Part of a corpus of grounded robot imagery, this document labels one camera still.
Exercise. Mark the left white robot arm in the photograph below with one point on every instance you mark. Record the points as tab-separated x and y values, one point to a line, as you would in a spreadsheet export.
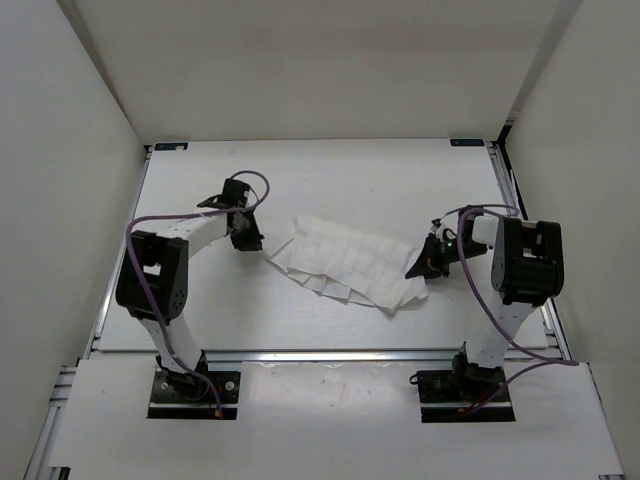
153	279

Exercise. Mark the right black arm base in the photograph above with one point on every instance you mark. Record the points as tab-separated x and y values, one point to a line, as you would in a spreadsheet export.
464	393

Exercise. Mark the aluminium table frame rail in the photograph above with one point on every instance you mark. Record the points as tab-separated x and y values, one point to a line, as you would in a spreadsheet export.
331	356

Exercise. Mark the white fabric skirt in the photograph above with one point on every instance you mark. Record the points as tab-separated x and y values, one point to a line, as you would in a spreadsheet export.
347	264

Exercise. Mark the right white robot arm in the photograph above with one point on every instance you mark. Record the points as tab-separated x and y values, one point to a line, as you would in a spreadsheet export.
527	269

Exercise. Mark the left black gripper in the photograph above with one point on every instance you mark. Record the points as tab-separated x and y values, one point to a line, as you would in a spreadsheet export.
252	240

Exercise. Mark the blue corner label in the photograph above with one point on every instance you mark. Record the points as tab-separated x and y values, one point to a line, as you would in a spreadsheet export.
171	146
466	142

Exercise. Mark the left blue corner label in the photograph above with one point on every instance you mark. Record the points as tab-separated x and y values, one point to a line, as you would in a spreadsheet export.
171	146

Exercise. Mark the right blue corner label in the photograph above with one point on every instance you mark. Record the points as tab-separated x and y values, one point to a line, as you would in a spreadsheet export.
466	142

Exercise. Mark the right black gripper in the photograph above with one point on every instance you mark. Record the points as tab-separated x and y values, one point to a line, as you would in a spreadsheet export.
428	264

